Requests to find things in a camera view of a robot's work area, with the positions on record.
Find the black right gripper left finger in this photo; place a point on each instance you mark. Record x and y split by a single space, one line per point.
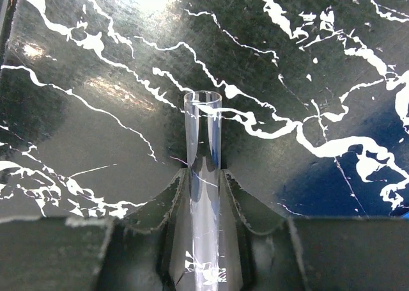
76 253

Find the clear test tube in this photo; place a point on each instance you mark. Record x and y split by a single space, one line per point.
203 144

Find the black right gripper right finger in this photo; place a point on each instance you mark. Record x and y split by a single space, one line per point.
266 251

